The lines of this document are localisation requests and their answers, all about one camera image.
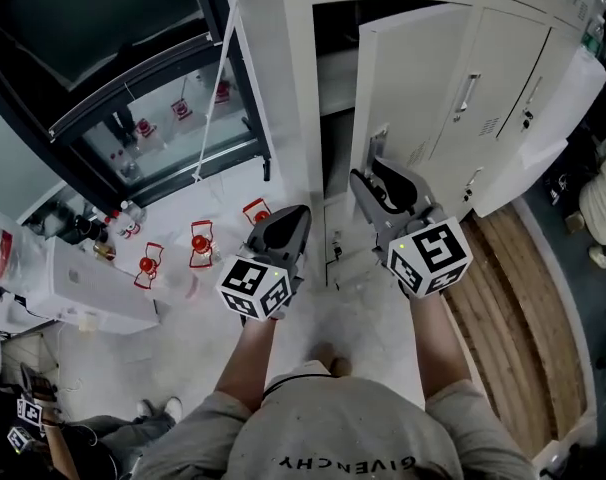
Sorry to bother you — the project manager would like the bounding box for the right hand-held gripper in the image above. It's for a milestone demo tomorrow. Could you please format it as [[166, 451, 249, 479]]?
[[349, 155, 474, 300]]

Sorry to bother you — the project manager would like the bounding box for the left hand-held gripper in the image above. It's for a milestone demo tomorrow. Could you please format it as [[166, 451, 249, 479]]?
[[215, 204, 314, 326]]

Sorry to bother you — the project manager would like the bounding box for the white metal locker cabinet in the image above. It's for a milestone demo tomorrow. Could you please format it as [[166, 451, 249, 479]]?
[[220, 0, 606, 292]]

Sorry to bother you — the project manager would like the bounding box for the person's right forearm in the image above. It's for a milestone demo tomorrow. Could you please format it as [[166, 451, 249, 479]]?
[[407, 292, 474, 412]]

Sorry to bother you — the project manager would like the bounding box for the person's left forearm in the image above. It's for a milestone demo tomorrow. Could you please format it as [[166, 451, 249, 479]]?
[[215, 317, 279, 414]]

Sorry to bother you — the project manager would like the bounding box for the clear water jug red cap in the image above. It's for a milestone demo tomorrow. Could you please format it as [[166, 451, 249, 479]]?
[[132, 241, 199, 304], [240, 196, 277, 242], [185, 220, 234, 299]]

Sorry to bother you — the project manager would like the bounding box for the small clear bottle white cap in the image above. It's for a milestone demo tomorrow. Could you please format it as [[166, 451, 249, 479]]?
[[120, 200, 148, 224]]

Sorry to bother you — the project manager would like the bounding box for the small white bottle red label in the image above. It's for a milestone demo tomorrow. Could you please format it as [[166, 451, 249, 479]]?
[[105, 210, 142, 242]]

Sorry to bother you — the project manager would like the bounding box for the large white stepped block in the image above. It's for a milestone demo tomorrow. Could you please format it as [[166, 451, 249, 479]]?
[[471, 42, 606, 219]]

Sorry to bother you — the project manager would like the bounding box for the black sneaker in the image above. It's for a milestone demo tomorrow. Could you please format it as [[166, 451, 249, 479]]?
[[546, 171, 573, 205]]

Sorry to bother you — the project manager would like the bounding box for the small amber bottle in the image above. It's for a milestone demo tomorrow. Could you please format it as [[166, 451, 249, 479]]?
[[92, 241, 118, 264]]

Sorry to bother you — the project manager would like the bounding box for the wooden slat platform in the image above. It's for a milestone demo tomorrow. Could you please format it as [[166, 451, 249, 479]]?
[[440, 202, 589, 459]]

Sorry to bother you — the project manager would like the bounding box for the white long carton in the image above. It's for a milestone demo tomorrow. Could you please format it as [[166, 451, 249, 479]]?
[[52, 237, 162, 334]]

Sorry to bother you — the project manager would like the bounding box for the black round container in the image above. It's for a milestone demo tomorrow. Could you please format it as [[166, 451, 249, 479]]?
[[72, 213, 109, 244]]

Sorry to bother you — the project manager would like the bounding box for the person's grey t-shirt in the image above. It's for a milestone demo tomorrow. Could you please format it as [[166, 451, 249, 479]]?
[[132, 375, 537, 480]]

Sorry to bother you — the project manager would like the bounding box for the clear bag red label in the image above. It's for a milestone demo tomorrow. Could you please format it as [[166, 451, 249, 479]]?
[[0, 205, 37, 289]]

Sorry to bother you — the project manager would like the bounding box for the black framed glass window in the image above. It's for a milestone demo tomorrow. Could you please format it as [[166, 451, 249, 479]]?
[[0, 0, 274, 209]]

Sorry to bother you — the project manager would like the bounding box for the thin black headset cable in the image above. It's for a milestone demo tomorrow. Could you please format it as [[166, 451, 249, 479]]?
[[260, 375, 334, 399]]

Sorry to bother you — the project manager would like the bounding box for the white hanging cord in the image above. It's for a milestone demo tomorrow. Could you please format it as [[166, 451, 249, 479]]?
[[192, 2, 240, 184]]

